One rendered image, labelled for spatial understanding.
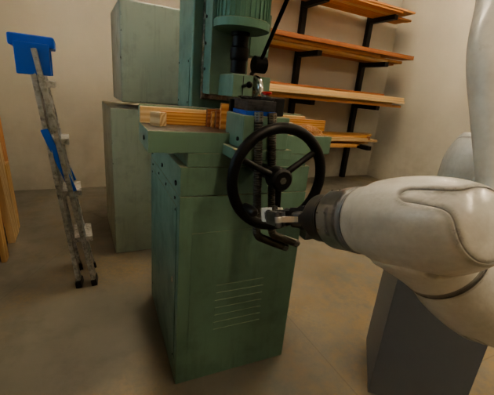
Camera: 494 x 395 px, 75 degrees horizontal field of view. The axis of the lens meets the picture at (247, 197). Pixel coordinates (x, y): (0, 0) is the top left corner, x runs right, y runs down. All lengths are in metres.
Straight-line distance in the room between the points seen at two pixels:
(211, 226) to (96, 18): 2.67
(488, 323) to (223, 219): 0.75
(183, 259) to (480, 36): 0.88
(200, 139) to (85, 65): 2.53
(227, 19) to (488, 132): 0.76
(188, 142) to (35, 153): 2.64
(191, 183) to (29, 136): 2.61
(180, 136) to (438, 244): 0.72
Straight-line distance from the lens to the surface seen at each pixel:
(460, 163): 1.18
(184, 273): 1.08
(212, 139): 0.95
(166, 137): 0.91
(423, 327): 1.29
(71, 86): 3.38
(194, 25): 1.29
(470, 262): 0.35
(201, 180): 0.96
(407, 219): 0.35
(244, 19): 1.07
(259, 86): 1.25
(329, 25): 4.40
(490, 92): 0.59
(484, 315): 0.47
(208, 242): 1.04
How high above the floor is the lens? 1.02
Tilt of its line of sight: 18 degrees down
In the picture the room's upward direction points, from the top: 5 degrees clockwise
